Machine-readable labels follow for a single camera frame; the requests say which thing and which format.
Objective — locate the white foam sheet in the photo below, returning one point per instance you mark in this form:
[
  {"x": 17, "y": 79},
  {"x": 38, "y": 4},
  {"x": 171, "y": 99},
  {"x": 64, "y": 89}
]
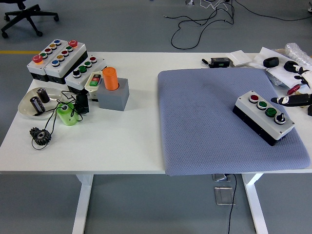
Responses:
[{"x": 268, "y": 52}]

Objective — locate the shallow silver dish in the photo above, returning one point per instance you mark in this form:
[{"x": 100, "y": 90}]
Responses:
[{"x": 25, "y": 107}]

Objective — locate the grey four-control button box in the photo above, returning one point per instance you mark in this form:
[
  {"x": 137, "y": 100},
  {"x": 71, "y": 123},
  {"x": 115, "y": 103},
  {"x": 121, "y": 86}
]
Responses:
[
  {"x": 73, "y": 81},
  {"x": 264, "y": 117}
]

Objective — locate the white table leg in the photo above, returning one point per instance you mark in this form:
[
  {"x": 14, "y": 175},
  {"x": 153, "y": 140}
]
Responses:
[
  {"x": 256, "y": 207},
  {"x": 83, "y": 204}
]

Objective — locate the grey five-button emergency stop box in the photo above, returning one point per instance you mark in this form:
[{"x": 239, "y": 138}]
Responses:
[
  {"x": 59, "y": 70},
  {"x": 34, "y": 68}
]

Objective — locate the orange cylinder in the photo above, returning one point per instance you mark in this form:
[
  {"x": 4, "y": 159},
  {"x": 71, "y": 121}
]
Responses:
[{"x": 110, "y": 79}]

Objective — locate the white wall switch plate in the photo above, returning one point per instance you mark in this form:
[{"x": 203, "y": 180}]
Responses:
[{"x": 240, "y": 58}]

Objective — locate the grey-blue textured mat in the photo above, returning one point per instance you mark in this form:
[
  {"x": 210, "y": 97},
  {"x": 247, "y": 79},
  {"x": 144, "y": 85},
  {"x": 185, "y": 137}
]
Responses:
[{"x": 202, "y": 122}]

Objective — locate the metal floor socket plate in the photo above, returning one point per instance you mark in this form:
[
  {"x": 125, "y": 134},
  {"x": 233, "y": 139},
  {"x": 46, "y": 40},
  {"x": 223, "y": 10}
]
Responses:
[
  {"x": 219, "y": 177},
  {"x": 223, "y": 196}
]

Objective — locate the cream red-green switch box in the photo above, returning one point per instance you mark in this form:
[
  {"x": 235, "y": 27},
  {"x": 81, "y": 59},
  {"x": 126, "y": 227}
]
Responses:
[{"x": 91, "y": 87}]

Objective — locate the black metal gear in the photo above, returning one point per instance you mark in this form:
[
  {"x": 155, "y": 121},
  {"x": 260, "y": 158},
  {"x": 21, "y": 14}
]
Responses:
[{"x": 41, "y": 137}]

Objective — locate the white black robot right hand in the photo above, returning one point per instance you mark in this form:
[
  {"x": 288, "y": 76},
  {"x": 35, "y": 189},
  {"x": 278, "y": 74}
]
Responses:
[{"x": 292, "y": 100}]

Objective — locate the green plastic cylinder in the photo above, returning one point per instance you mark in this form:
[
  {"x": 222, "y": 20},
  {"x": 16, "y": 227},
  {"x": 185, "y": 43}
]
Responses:
[{"x": 68, "y": 117}]

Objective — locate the black office chair base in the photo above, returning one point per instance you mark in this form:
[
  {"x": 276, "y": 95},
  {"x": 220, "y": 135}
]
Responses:
[{"x": 26, "y": 14}]

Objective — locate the grey square block holder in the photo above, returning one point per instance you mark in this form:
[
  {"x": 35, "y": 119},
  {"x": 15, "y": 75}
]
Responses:
[{"x": 113, "y": 100}]

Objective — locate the black device with green label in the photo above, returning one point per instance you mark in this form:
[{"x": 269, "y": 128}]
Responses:
[{"x": 219, "y": 62}]

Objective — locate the black cylindrical capacitor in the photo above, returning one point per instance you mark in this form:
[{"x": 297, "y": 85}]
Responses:
[
  {"x": 37, "y": 106},
  {"x": 44, "y": 96}
]

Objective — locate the small black tool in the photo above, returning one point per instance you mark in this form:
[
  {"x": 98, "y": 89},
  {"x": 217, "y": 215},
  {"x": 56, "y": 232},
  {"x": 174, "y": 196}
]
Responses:
[{"x": 206, "y": 62}]

